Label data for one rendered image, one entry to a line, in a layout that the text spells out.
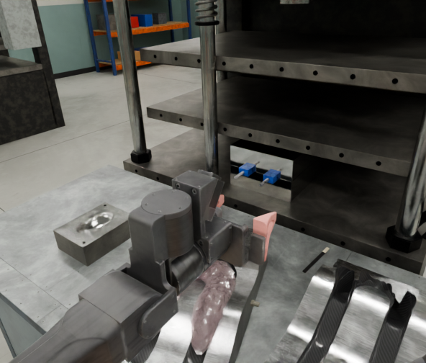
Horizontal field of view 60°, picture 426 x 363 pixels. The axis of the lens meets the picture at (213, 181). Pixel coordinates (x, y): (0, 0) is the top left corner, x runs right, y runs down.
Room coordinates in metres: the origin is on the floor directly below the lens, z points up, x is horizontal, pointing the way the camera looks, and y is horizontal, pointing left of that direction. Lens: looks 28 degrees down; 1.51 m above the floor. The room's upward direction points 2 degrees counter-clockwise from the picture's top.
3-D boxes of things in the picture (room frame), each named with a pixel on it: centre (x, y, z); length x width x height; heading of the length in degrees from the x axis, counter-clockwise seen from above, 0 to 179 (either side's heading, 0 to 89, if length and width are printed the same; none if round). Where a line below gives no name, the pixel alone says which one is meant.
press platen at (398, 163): (1.58, -0.37, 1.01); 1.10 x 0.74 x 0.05; 53
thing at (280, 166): (1.45, -0.33, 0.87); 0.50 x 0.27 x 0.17; 143
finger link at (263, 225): (0.44, -0.06, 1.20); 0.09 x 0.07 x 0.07; 143
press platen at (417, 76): (1.58, -0.37, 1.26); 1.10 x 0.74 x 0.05; 53
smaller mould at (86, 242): (0.96, 0.37, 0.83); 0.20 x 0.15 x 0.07; 143
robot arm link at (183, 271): (0.35, 0.05, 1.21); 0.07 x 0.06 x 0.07; 143
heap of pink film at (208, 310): (0.63, 0.05, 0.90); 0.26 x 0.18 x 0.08; 160
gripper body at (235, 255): (0.40, 0.02, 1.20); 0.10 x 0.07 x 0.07; 53
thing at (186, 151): (1.54, -0.34, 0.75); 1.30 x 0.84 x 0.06; 53
